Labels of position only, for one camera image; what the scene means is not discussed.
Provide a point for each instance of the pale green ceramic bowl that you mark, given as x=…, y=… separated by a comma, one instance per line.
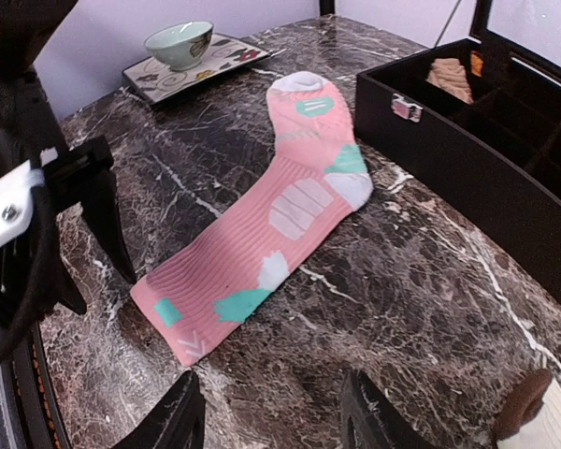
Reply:
x=182, y=46

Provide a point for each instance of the beige and brown sock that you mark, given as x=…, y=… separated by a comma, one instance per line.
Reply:
x=531, y=415

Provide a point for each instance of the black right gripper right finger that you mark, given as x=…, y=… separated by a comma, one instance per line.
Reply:
x=369, y=420

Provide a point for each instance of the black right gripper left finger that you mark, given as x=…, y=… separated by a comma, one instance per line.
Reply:
x=177, y=421

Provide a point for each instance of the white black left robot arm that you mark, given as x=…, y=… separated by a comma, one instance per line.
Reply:
x=34, y=152

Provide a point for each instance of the beige rolled sock in box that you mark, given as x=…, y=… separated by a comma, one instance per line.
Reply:
x=449, y=75

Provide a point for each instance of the black front rail frame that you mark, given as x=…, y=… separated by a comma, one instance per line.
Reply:
x=29, y=412

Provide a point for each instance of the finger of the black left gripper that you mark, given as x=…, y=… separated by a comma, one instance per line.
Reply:
x=83, y=176
x=66, y=290

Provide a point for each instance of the black compartment storage box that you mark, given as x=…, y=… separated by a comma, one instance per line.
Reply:
x=497, y=159

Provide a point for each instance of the glass-panel black box lid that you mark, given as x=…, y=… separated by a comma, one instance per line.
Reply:
x=527, y=30

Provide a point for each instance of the pink patterned sock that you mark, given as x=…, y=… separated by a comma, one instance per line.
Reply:
x=316, y=178

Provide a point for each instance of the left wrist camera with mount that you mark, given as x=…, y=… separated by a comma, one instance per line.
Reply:
x=16, y=250

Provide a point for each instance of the orange black item in box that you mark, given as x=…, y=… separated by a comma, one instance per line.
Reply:
x=476, y=63

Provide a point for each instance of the floral square ceramic plate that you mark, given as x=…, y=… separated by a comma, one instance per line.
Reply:
x=156, y=82

